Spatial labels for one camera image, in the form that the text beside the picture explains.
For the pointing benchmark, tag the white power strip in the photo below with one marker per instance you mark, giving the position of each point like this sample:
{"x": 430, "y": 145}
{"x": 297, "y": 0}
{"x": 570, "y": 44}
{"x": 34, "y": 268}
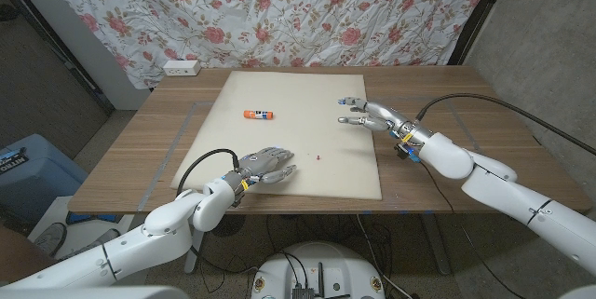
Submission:
{"x": 181, "y": 68}

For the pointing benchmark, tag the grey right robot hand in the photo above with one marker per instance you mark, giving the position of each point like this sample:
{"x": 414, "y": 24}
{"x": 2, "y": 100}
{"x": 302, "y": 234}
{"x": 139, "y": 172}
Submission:
{"x": 384, "y": 115}

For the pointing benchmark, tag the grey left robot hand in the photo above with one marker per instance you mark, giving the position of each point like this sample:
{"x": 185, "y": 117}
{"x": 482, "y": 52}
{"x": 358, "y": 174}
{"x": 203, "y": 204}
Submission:
{"x": 265, "y": 161}

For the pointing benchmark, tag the orange glue stick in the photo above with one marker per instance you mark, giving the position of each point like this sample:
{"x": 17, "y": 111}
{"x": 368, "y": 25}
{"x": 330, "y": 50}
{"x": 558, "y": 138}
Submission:
{"x": 258, "y": 114}

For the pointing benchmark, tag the floral backdrop cloth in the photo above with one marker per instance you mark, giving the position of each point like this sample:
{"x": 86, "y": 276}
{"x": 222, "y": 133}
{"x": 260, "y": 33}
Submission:
{"x": 279, "y": 10}

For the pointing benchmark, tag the grey table leg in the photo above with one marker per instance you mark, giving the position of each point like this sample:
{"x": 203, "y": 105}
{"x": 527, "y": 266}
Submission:
{"x": 435, "y": 243}

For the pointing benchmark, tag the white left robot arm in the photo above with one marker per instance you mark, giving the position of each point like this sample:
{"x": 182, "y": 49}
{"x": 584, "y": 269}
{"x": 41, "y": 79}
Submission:
{"x": 153, "y": 238}

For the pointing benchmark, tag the white table leg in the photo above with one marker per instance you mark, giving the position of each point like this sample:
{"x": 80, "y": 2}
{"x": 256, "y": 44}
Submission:
{"x": 193, "y": 257}

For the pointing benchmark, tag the blue plastic bin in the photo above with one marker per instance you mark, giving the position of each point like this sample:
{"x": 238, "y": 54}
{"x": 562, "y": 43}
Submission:
{"x": 42, "y": 178}

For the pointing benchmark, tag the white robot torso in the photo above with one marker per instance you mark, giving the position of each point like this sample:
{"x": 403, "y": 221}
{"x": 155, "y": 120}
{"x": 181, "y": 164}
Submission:
{"x": 93, "y": 293}

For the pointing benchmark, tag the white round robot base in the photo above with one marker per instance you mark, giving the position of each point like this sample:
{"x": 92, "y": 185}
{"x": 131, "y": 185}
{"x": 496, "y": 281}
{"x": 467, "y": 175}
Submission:
{"x": 335, "y": 262}

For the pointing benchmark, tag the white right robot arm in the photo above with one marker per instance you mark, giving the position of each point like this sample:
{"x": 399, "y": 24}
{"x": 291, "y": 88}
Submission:
{"x": 512, "y": 196}

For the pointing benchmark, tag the cream foam board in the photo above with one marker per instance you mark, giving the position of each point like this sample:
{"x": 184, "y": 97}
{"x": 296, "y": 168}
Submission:
{"x": 307, "y": 89}

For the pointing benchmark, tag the black backdrop stand pole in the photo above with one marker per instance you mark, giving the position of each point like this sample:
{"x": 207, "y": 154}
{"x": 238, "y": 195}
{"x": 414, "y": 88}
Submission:
{"x": 479, "y": 15}

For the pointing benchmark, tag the grey tape strip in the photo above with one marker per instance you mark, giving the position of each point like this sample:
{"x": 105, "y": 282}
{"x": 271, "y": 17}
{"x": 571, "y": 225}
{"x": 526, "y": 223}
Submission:
{"x": 185, "y": 126}

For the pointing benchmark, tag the brown trouser leg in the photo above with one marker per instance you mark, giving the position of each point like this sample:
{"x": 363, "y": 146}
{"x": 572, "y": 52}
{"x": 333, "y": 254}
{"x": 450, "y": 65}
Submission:
{"x": 14, "y": 257}

